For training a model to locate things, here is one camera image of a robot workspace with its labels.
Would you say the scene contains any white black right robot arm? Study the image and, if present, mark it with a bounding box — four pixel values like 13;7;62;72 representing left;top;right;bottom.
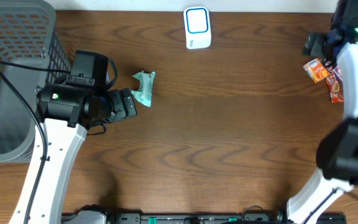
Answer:
274;0;358;224

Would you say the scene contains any red purple noodle packet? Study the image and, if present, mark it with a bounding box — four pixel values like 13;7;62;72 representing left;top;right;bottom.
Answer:
333;65;343;83

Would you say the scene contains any grey plastic basket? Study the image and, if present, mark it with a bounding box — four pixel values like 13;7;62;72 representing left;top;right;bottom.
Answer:
0;1;71;162

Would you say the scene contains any orange brown snack bar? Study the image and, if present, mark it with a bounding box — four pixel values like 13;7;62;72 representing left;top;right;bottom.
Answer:
321;59;344;103

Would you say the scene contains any orange tissue box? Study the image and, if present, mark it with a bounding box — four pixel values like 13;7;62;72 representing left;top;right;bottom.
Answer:
303;58;330;83

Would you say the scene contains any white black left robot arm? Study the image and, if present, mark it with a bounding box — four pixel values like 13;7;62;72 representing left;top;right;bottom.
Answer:
10;84;137;223

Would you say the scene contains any white barcode scanner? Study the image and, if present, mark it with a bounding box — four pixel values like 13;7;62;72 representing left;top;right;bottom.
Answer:
183;6;212;50

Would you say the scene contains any teal wet wipes pack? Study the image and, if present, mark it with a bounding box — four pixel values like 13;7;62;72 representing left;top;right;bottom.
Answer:
131;71;156;107

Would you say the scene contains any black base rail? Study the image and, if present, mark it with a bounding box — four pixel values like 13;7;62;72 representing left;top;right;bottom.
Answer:
60;212;347;224

